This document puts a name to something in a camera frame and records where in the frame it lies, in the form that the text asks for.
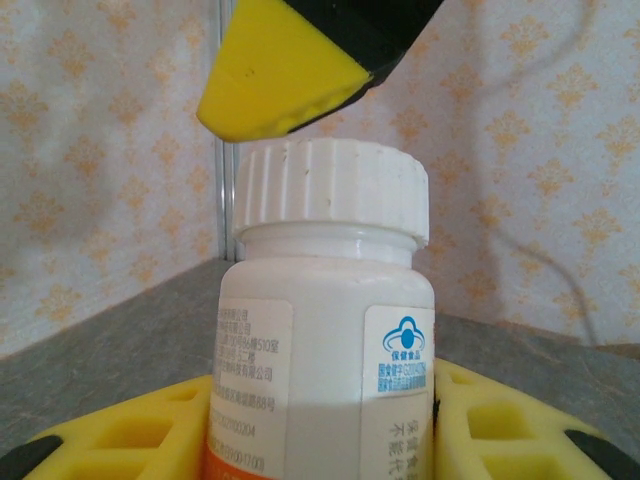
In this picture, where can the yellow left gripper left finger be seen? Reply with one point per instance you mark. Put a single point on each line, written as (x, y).
(125, 435)

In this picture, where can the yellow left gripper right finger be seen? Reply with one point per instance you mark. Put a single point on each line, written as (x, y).
(525, 430)

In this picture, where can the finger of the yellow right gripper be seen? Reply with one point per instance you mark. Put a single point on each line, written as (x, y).
(280, 65)

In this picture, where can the white ribbed bottle cap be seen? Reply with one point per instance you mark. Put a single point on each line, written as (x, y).
(330, 185)

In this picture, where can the white pill bottle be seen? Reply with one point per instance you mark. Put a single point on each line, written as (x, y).
(325, 325)

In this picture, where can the patterned backdrop cloth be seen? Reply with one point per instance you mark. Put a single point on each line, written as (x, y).
(100, 150)

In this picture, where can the aluminium frame post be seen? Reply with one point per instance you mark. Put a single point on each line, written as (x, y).
(226, 200)

